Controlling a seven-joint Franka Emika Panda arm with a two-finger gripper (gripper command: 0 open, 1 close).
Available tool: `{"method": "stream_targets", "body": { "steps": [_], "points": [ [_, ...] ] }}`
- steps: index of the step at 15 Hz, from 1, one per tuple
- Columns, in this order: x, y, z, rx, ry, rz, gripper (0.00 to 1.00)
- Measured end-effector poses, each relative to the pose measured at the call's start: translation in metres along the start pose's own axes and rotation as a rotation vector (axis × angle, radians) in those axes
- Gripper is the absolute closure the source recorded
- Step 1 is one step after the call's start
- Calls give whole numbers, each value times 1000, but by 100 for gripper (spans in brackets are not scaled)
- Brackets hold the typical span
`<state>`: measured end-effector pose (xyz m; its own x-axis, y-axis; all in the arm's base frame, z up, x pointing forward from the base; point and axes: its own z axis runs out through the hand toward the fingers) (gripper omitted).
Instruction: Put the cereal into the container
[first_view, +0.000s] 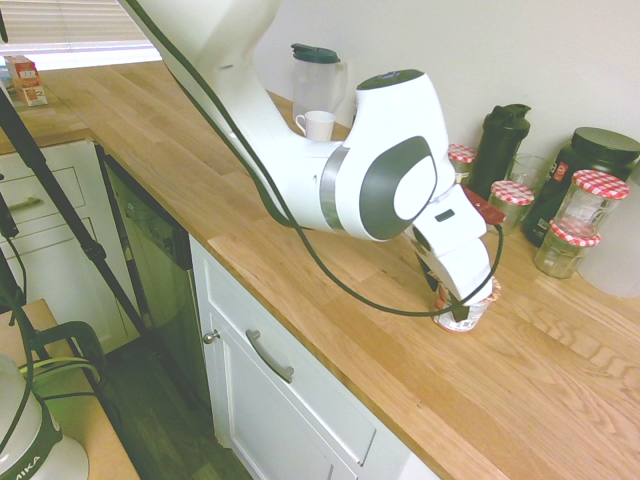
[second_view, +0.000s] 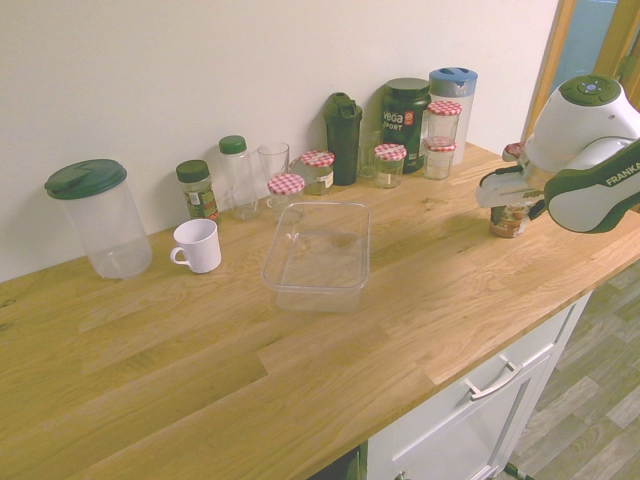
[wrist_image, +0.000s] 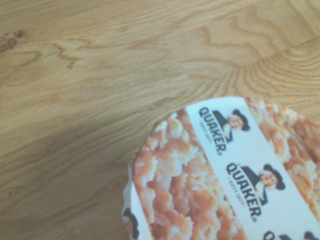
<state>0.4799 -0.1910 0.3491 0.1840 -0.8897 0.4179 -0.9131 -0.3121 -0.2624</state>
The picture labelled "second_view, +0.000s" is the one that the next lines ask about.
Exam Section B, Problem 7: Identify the clear drinking glass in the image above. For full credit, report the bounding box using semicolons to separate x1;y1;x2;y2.
357;130;384;179

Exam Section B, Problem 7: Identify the black shaker bottle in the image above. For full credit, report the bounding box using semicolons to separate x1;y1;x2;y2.
322;91;364;187

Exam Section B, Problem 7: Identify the cereal cup with foil lid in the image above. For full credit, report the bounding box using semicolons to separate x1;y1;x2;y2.
488;199;532;239

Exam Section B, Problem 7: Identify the clear plastic rectangular container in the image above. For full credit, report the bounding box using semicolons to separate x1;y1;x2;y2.
261;201;372;314

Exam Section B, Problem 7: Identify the spice jar with dark lid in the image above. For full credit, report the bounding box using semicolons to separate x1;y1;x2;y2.
175;159;221;225

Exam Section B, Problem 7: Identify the black protein powder tub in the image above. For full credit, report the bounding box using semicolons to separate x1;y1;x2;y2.
382;77;432;175

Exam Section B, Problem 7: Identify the clear canister with green lid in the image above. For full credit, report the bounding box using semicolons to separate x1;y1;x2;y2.
43;158;154;280

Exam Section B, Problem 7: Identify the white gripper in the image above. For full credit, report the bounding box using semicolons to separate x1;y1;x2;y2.
474;162;549;222

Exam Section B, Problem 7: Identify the faceted jar red checkered lid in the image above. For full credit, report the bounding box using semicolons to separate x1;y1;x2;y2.
423;139;457;181

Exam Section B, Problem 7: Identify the clear bottle with green cap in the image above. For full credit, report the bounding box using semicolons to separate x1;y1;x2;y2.
218;135;260;222

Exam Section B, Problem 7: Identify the white ceramic mug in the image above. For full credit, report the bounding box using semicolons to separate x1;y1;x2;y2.
168;218;223;275

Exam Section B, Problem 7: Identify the white drawer front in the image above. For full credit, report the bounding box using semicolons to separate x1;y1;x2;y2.
379;294;591;466

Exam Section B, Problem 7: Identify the tall glass mug with handle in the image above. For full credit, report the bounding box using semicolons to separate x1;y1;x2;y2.
257;142;291;186

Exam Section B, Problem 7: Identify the silver drawer handle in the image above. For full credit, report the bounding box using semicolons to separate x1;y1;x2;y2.
462;358;524;402

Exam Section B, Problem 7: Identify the labelled jar red checkered lid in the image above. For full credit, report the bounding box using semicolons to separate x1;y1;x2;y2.
298;150;336;196

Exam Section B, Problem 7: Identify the wooden door frame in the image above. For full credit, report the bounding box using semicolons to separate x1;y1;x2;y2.
519;0;640;146

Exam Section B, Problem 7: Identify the translucent pitcher with blue lid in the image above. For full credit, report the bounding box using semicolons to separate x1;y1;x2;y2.
428;66;480;166

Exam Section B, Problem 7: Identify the unlabelled jar red checkered lid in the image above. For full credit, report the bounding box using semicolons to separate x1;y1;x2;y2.
266;173;306;224

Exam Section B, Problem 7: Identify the glass jar red checkered lid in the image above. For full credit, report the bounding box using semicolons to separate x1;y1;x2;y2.
426;100;462;146
373;143;407;190

